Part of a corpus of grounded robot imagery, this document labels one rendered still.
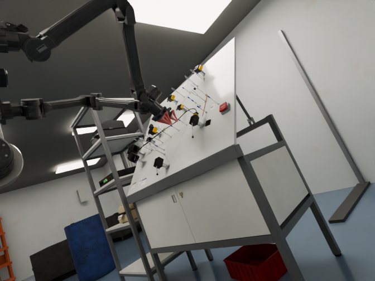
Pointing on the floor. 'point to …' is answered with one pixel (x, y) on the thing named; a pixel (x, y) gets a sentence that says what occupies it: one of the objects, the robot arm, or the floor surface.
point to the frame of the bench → (285, 252)
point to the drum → (90, 248)
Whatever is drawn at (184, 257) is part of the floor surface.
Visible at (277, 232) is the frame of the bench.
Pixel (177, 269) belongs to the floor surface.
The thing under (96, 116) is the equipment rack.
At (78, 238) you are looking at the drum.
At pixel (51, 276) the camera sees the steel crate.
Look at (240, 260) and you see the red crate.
